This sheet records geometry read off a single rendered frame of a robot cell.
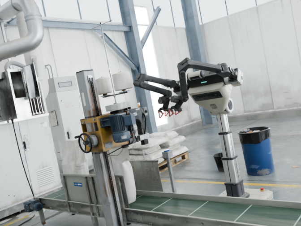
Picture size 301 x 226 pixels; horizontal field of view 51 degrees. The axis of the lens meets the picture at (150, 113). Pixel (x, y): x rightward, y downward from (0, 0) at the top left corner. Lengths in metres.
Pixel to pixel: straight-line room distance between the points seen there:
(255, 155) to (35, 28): 3.80
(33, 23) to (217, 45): 7.53
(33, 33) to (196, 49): 7.42
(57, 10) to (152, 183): 5.46
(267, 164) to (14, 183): 3.80
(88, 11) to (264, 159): 5.79
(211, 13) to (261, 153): 7.66
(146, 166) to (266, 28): 8.07
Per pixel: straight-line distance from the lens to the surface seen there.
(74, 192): 3.79
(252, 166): 4.94
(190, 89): 3.11
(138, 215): 3.10
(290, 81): 10.68
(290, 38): 10.66
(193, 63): 2.59
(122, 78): 2.82
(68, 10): 8.26
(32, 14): 5.39
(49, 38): 7.67
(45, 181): 5.67
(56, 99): 6.74
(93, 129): 2.86
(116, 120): 2.73
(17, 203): 5.50
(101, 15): 8.90
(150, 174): 3.58
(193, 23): 11.81
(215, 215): 2.77
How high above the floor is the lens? 1.43
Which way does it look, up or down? 3 degrees down
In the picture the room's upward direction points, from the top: 11 degrees counter-clockwise
